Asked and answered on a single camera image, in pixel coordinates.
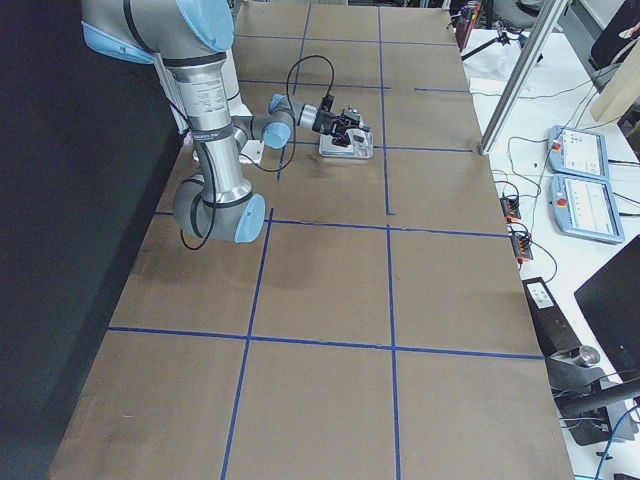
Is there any aluminium frame post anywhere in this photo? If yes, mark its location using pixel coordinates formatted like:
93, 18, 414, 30
478, 0, 568, 155

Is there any black orange connector box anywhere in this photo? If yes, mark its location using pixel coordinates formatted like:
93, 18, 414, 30
499, 196, 521, 223
510, 232, 533, 264

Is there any blue teach pendant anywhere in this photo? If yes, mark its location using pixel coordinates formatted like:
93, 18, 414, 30
547, 125, 610, 180
550, 174, 625, 244

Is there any black power strip box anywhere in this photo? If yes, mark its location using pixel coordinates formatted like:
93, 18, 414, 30
522, 277, 581, 357

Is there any upper blue teach pendant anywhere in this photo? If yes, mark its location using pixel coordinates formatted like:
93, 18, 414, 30
547, 125, 610, 180

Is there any black monitor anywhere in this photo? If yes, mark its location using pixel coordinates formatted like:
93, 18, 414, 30
574, 236, 639, 371

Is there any white digital kitchen scale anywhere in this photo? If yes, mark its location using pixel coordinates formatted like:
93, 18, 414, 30
319, 135, 370, 161

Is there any black monitor stand base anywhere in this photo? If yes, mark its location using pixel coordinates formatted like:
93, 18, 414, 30
545, 345, 639, 446

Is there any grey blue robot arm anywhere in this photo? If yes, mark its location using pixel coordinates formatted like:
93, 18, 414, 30
82, 1, 373, 243

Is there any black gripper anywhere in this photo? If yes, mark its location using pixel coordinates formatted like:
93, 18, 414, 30
313, 95, 362, 147

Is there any black camera tripod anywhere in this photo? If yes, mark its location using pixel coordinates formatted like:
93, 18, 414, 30
461, 30, 524, 61

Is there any lower blue teach pendant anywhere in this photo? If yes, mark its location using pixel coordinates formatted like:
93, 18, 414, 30
550, 174, 625, 244

